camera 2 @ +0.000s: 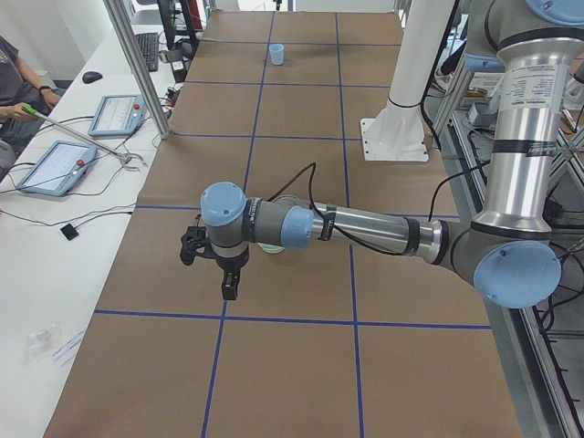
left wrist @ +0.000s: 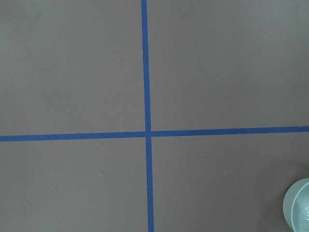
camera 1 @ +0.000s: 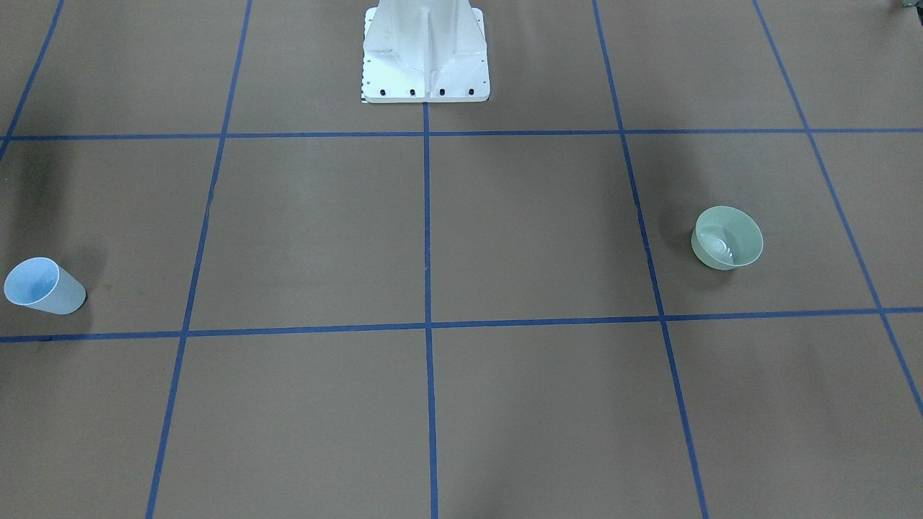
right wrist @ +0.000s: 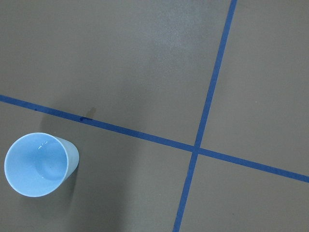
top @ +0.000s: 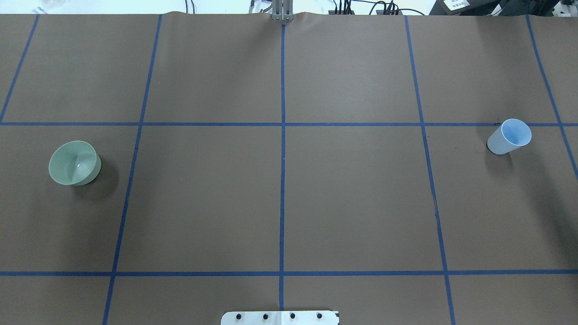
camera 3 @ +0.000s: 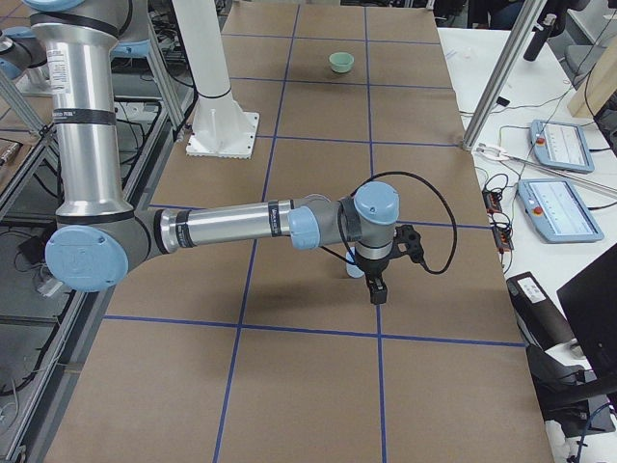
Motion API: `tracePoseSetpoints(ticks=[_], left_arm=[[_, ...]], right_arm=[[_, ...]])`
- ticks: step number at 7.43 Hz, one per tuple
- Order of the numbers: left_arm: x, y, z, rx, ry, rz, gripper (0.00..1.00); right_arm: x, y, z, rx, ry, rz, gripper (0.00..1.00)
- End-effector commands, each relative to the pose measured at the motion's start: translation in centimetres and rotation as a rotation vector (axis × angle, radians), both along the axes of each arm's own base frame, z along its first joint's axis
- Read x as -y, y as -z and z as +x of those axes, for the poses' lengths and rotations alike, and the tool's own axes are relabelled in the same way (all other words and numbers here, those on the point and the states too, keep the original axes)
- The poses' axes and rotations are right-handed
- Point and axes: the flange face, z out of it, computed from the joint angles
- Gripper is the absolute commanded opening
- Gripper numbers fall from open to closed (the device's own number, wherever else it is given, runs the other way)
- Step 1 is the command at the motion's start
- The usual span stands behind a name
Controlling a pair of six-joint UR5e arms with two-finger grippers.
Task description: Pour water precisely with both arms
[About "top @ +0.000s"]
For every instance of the brown paper table mat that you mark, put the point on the brown paper table mat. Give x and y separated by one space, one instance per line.
335 162

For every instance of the green ceramic bowl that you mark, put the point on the green ceramic bowl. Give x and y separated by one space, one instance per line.
75 163

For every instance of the light blue paper cup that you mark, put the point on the light blue paper cup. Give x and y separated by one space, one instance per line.
511 135

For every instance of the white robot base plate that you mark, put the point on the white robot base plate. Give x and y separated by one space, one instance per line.
322 317

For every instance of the aluminium frame post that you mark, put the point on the aluminium frame post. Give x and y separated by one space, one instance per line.
282 10

